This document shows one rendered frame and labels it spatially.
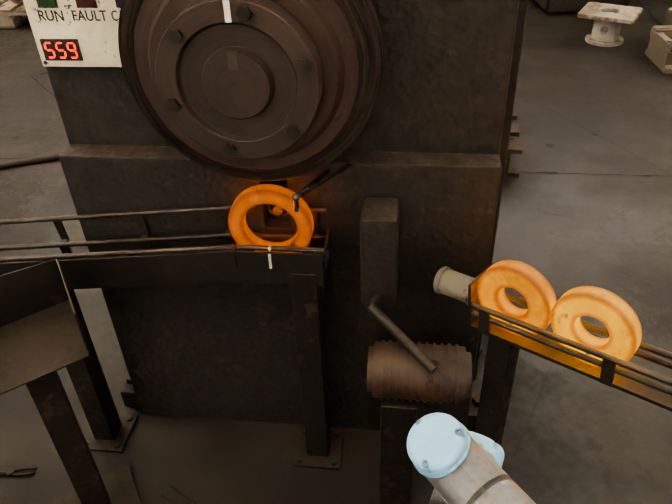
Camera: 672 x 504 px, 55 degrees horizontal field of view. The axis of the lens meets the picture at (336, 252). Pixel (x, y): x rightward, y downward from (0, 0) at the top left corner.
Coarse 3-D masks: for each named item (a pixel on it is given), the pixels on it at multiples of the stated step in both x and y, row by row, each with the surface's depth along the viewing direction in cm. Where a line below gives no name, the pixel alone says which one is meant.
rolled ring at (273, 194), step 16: (256, 192) 134; (272, 192) 134; (288, 192) 135; (240, 208) 137; (288, 208) 136; (304, 208) 136; (240, 224) 140; (304, 224) 138; (240, 240) 142; (256, 240) 144; (288, 240) 144; (304, 240) 140
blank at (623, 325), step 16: (576, 288) 116; (592, 288) 113; (560, 304) 117; (576, 304) 114; (592, 304) 112; (608, 304) 110; (624, 304) 110; (560, 320) 118; (576, 320) 117; (608, 320) 111; (624, 320) 109; (576, 336) 118; (592, 336) 119; (624, 336) 111; (640, 336) 111; (608, 352) 114; (624, 352) 112
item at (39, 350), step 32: (0, 288) 135; (32, 288) 139; (64, 288) 142; (0, 320) 139; (32, 320) 140; (64, 320) 139; (0, 352) 134; (32, 352) 133; (64, 352) 132; (0, 384) 127; (32, 384) 136; (64, 416) 144; (64, 448) 149; (96, 480) 159; (128, 480) 176
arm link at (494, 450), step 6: (474, 432) 88; (474, 438) 87; (480, 438) 87; (486, 438) 87; (480, 444) 86; (486, 444) 87; (492, 444) 87; (498, 444) 88; (486, 450) 86; (492, 450) 86; (498, 450) 87; (492, 456) 86; (498, 456) 87; (498, 462) 86; (438, 492) 86; (432, 498) 86; (438, 498) 85
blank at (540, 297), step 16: (496, 272) 123; (512, 272) 121; (528, 272) 120; (480, 288) 128; (496, 288) 125; (528, 288) 120; (544, 288) 119; (496, 304) 127; (512, 304) 128; (528, 304) 122; (544, 304) 119; (528, 320) 124; (544, 320) 121
